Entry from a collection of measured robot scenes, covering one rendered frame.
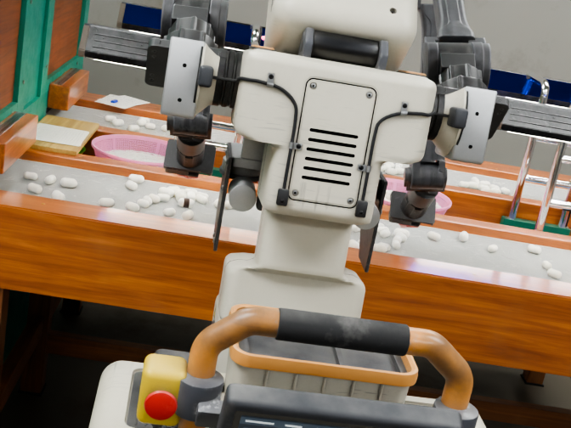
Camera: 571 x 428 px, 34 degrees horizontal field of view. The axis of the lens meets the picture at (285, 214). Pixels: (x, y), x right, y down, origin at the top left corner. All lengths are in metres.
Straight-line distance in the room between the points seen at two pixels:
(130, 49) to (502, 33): 2.17
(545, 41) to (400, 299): 2.25
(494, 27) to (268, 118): 2.75
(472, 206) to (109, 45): 1.17
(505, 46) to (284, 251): 2.72
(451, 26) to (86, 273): 0.90
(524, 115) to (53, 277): 1.13
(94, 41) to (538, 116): 1.04
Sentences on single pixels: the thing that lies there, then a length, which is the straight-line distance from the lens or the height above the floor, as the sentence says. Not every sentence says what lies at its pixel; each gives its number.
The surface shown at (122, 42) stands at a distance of 2.16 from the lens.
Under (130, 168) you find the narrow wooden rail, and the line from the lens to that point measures 2.33.
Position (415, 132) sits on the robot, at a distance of 1.32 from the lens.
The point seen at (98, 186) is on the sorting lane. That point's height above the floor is 0.74.
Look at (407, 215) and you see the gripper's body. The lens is 2.04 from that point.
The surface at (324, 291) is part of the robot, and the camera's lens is 1.43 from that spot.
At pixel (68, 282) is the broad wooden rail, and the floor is 0.62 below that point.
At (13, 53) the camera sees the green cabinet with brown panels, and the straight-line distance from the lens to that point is 2.32.
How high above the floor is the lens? 1.41
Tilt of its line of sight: 17 degrees down
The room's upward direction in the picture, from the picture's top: 11 degrees clockwise
